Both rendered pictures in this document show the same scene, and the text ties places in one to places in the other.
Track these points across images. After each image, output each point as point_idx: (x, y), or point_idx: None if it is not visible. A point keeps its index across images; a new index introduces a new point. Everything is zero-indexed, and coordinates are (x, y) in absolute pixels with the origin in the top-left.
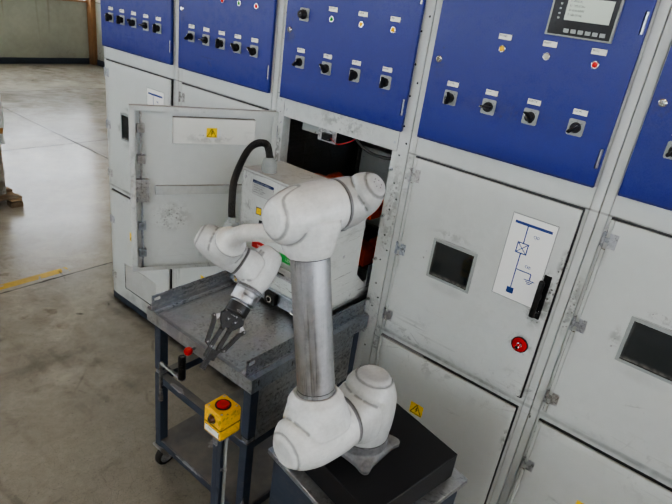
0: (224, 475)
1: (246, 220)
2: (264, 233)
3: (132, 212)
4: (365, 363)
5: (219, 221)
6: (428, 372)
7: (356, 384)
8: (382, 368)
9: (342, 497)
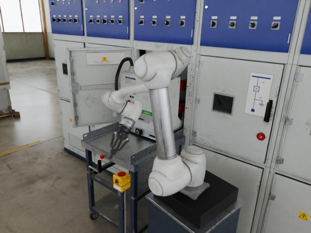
0: (125, 211)
1: None
2: (134, 88)
3: (71, 99)
4: None
5: None
6: (217, 158)
7: (186, 154)
8: (197, 146)
9: (184, 211)
